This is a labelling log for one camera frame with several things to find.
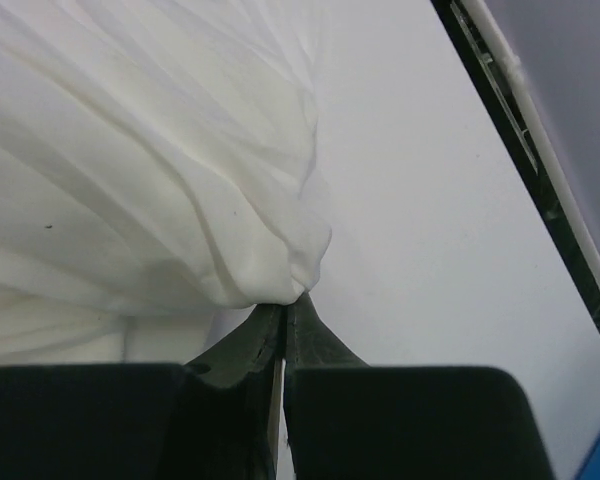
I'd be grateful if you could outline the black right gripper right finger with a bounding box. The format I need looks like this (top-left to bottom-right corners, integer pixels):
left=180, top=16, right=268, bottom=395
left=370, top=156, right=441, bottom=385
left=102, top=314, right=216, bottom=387
left=284, top=296, right=554, bottom=479

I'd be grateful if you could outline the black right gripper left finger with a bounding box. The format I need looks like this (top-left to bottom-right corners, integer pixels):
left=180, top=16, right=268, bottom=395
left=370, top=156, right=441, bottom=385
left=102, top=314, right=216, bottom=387
left=0, top=305, right=283, bottom=479

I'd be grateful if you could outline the white ruffled skirt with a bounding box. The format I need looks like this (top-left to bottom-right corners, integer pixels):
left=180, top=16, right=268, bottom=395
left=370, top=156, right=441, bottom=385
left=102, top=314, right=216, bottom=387
left=0, top=1, right=331, bottom=365

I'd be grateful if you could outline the aluminium rail frame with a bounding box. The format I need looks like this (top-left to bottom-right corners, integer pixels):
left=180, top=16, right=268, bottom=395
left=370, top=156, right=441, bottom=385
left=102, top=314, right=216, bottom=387
left=434, top=1, right=600, bottom=333

